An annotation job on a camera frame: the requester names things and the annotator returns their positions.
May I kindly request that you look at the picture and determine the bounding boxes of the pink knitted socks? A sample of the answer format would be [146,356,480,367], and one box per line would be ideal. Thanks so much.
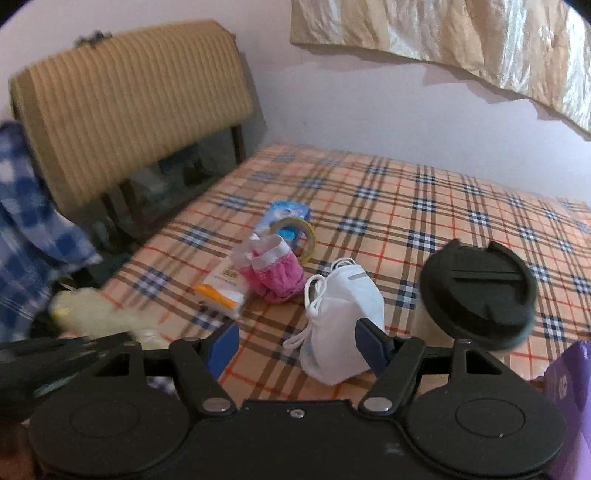
[231,233,306,304]

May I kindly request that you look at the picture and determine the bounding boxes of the white orange tissue packet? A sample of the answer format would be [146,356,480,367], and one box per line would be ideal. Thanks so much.
[194,258,252,319]

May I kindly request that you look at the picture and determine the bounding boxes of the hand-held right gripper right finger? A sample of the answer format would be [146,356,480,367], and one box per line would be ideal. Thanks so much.
[355,318,509,414]

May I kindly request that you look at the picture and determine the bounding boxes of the blue tissue packet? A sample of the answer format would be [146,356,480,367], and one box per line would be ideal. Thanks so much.
[256,200,311,241]

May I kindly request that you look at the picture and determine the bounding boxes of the golden wall cloth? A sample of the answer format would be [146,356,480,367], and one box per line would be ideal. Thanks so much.
[290,0,591,132]

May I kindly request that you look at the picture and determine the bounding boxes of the blue checkered cloth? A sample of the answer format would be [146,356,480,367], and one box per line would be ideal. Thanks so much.
[0,121,102,342]

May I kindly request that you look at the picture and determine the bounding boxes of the wooden chair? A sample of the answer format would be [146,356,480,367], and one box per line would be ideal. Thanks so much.
[60,124,247,250]

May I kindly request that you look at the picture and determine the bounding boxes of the grey cup with black lid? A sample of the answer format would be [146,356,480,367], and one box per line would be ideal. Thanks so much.
[410,239,539,352]

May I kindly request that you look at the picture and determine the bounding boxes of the purple packet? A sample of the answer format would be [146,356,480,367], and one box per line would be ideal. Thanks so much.
[542,340,591,480]

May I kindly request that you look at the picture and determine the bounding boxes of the white face mask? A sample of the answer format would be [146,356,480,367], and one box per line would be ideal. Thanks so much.
[283,258,385,386]

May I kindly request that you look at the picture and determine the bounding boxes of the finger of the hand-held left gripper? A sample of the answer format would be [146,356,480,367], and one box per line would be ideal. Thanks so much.
[65,331,139,358]

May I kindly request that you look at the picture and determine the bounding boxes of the black clip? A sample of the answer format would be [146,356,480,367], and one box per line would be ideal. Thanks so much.
[74,30,109,47]

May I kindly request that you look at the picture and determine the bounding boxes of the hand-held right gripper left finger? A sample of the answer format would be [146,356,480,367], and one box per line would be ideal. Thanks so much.
[95,322,241,416]

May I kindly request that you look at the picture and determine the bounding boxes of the yellow tape roll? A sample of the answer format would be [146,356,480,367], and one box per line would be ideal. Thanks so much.
[269,217,318,266]

